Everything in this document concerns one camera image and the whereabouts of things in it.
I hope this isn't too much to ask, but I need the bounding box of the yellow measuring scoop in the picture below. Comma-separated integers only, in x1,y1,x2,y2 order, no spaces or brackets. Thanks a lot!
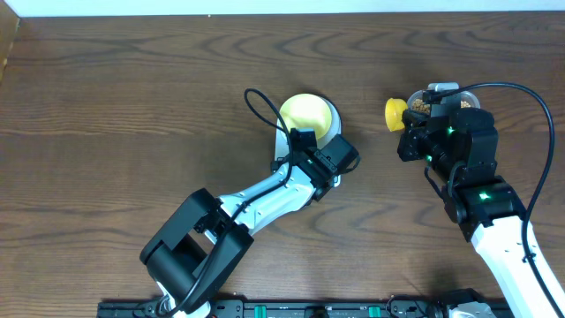
385,98,408,132

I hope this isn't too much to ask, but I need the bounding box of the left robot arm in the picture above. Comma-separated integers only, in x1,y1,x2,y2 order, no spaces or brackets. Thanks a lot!
139,129,358,317

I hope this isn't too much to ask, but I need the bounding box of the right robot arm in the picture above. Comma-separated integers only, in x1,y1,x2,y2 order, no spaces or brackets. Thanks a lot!
398,108,564,317

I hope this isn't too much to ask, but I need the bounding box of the white digital kitchen scale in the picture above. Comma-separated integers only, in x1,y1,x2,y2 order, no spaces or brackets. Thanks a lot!
273,95,343,188

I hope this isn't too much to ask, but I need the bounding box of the pale yellow plastic bowl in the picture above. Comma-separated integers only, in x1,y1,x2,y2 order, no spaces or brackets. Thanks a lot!
279,94,332,140

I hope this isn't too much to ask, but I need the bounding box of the pile of soybeans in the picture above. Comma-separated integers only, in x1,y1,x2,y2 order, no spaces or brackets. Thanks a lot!
411,99,471,115

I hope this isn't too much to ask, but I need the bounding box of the clear plastic container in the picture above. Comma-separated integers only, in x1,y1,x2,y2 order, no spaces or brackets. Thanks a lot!
407,82,480,115

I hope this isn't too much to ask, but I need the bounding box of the cardboard panel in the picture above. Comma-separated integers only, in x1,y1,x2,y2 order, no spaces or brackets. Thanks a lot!
0,0,20,80

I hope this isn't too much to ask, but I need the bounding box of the left black cable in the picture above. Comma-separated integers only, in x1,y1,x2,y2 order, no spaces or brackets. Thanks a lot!
158,87,296,318

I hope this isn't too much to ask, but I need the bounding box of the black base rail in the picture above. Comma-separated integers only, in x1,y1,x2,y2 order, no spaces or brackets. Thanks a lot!
96,288,514,318

